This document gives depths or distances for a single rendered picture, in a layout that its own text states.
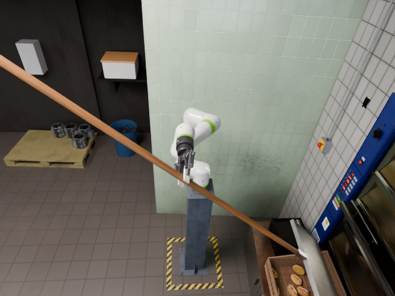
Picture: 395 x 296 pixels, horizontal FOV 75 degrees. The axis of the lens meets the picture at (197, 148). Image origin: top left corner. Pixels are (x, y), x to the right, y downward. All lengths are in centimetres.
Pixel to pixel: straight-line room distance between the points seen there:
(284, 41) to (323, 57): 36
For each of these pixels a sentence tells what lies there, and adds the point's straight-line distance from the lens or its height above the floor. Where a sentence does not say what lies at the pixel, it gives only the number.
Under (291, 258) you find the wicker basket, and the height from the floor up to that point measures 74.
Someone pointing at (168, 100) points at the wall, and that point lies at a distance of 237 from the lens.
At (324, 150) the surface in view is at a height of 144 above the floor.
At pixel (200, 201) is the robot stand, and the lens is 212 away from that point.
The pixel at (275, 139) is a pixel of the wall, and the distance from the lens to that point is 270.
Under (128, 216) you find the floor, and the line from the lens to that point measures 351.
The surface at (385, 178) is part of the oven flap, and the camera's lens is 193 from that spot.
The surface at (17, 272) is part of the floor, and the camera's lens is 351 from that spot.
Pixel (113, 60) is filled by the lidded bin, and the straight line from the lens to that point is 376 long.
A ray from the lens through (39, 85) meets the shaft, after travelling 102.
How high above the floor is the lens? 278
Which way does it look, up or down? 39 degrees down
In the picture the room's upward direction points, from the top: 4 degrees clockwise
